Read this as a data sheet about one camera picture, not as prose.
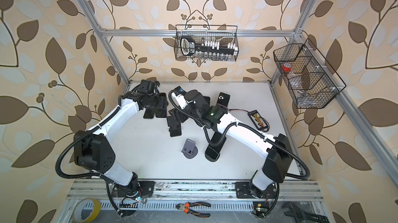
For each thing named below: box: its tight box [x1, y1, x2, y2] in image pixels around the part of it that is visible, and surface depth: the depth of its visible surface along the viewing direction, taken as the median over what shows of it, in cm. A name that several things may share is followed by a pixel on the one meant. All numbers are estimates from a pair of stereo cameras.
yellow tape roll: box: [72, 197, 102, 223], surface depth 69 cm
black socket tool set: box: [180, 36, 239, 60], surface depth 86 cm
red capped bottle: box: [281, 62, 292, 72], surface depth 88 cm
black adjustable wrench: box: [281, 202, 331, 223], surface depth 69 cm
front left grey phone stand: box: [180, 138, 198, 160], surface depth 84 cm
